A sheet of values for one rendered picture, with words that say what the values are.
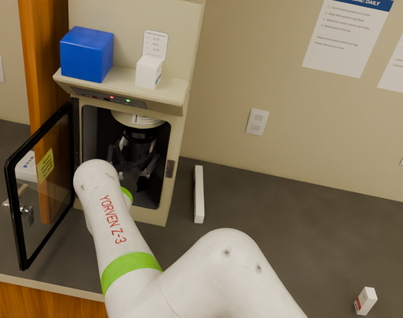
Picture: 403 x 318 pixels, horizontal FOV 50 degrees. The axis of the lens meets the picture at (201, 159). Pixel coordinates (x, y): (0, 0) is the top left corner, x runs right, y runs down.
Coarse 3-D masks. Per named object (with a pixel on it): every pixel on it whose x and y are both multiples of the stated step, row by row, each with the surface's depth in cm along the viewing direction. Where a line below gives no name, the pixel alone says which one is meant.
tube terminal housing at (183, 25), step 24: (72, 0) 103; (96, 0) 102; (120, 0) 102; (144, 0) 101; (168, 0) 101; (72, 24) 107; (96, 24) 106; (120, 24) 105; (144, 24) 105; (168, 24) 104; (192, 24) 103; (120, 48) 109; (168, 48) 108; (192, 48) 107; (168, 72) 112; (192, 72) 119; (72, 96) 120; (168, 120) 121; (168, 144) 126; (168, 192) 138; (144, 216) 146
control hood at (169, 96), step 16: (64, 80) 104; (80, 80) 104; (112, 80) 106; (128, 80) 108; (160, 80) 110; (176, 80) 112; (128, 96) 105; (144, 96) 104; (160, 96) 104; (176, 96) 105; (176, 112) 112
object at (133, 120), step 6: (114, 114) 127; (120, 114) 126; (126, 114) 125; (132, 114) 124; (120, 120) 126; (126, 120) 125; (132, 120) 125; (138, 120) 125; (144, 120) 125; (150, 120) 126; (156, 120) 127; (162, 120) 129; (132, 126) 125; (138, 126) 125; (144, 126) 126; (150, 126) 126; (156, 126) 128
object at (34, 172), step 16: (64, 128) 119; (48, 144) 112; (64, 144) 122; (32, 160) 106; (48, 160) 115; (64, 160) 125; (16, 176) 101; (32, 176) 108; (48, 176) 117; (64, 176) 129; (32, 192) 111; (48, 192) 120; (64, 192) 132; (48, 208) 124; (64, 208) 136; (32, 224) 116; (48, 224) 127; (16, 240) 111; (32, 240) 119
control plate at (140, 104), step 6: (78, 90) 110; (84, 90) 108; (90, 90) 107; (84, 96) 115; (90, 96) 113; (96, 96) 112; (102, 96) 110; (108, 96) 109; (114, 96) 108; (114, 102) 115; (120, 102) 114; (126, 102) 112; (132, 102) 111; (138, 102) 109; (144, 102) 108; (144, 108) 115
